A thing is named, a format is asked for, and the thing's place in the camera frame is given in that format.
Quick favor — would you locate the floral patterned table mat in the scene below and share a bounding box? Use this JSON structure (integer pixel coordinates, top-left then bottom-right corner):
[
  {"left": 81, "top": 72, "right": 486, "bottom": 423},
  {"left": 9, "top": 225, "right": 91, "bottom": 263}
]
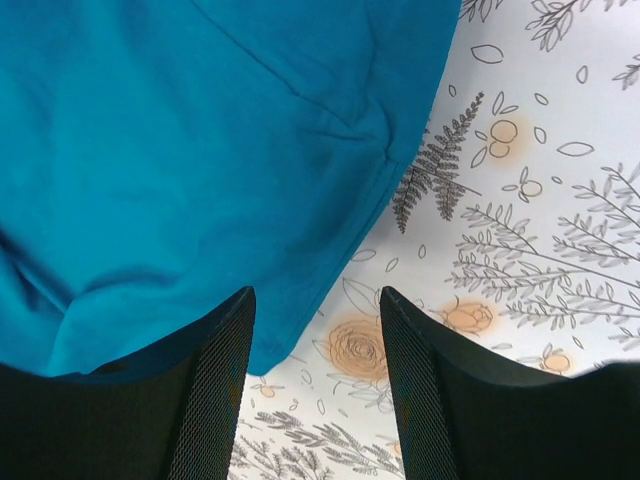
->
[{"left": 229, "top": 1, "right": 639, "bottom": 479}]

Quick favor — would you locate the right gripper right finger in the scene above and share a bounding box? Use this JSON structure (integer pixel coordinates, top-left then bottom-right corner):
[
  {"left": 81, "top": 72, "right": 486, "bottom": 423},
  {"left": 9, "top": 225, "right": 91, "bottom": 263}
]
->
[{"left": 380, "top": 287, "right": 639, "bottom": 479}]

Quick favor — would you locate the blue t shirt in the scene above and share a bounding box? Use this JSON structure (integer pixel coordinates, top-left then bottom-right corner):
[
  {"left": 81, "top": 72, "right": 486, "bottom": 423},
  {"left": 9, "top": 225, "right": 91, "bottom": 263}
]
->
[{"left": 1, "top": 1, "right": 460, "bottom": 376}]

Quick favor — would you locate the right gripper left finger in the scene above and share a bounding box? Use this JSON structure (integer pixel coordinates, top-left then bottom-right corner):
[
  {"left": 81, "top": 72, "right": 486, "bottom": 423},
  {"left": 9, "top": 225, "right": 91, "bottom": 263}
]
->
[{"left": 1, "top": 287, "right": 256, "bottom": 480}]

